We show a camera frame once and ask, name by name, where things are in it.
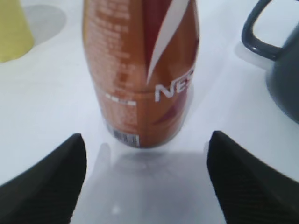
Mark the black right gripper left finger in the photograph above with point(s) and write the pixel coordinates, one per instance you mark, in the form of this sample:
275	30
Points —
46	193

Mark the brown Nescafe coffee bottle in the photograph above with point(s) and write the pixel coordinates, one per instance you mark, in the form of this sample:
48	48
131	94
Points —
141	55

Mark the dark grey ceramic mug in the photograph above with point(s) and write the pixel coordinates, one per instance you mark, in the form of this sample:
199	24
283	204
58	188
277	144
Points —
283	80

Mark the yellow paper cup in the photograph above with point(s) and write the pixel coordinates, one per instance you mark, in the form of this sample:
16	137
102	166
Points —
16	38

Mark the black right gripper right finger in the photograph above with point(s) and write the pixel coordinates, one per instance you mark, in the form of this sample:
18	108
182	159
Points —
248	190

